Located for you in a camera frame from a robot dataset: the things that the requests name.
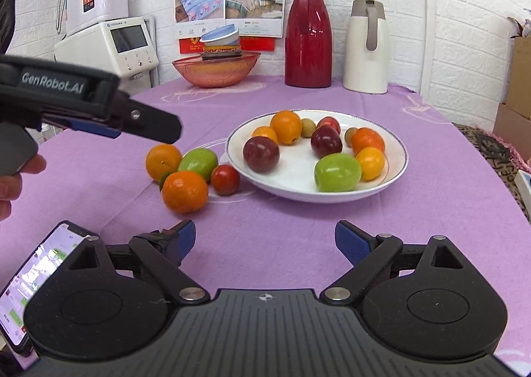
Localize white oval plate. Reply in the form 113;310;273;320
225;109;410;203

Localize purple tablecloth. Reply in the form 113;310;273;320
1;77;530;374

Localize red thermos jug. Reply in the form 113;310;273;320
284;0;333;89

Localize tan longan fruit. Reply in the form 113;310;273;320
344;127;357;148
301;118;317;139

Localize yellow-orange small orange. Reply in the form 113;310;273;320
355;147;386;182

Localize black smartphone lit screen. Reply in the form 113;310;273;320
0;221;99;357

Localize orange on plate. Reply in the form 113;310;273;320
270;110;302;146

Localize white thermos jug grey handle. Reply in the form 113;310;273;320
343;0;391;95

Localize red small apple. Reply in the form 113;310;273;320
211;164;240;196
317;116;341;134

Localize white water dispenser machine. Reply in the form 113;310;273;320
54;17;159;96

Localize flat cardboard box lower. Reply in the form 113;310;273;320
493;103;531;160

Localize orange glass bowl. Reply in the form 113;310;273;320
172;52;261;89

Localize person's left hand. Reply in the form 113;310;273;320
0;154;47;221

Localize green apple large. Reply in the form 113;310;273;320
314;153;362;193

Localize small mandarin on plate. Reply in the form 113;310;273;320
350;127;385;155

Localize dark red plum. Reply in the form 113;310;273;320
243;136;280;173
311;125;343;159

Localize blue white stacked bowls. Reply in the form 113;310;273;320
200;24;242;61

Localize large orange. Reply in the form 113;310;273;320
145;144;183;182

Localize orange mandarin with leaf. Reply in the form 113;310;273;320
159;170;209;214

